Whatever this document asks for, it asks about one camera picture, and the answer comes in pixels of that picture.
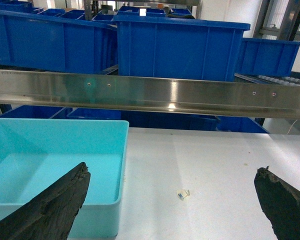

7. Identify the steel shelf front rail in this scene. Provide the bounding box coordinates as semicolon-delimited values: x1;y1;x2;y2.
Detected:
0;69;300;119

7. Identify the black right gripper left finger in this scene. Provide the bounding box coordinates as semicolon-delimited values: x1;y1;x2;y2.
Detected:
0;162;91;240

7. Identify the blue bin right shelf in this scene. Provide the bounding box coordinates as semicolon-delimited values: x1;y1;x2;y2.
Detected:
235;38;300;77

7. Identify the light cyan plastic bin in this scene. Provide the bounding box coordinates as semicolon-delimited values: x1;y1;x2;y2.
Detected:
0;118;129;239

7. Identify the crumpled tape scrap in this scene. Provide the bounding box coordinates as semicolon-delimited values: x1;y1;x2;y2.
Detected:
176;189;190;201

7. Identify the blue bin shelf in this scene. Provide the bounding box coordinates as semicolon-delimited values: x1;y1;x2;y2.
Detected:
113;14;251;82
235;38;300;77
0;10;117;74

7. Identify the blue bin left shelf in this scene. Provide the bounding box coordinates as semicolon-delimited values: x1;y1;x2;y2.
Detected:
0;10;117;74

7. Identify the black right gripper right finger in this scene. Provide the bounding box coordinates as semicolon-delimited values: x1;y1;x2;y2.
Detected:
254;167;300;240

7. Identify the blue bin centre shelf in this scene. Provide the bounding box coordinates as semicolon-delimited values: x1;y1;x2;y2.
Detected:
113;14;251;82

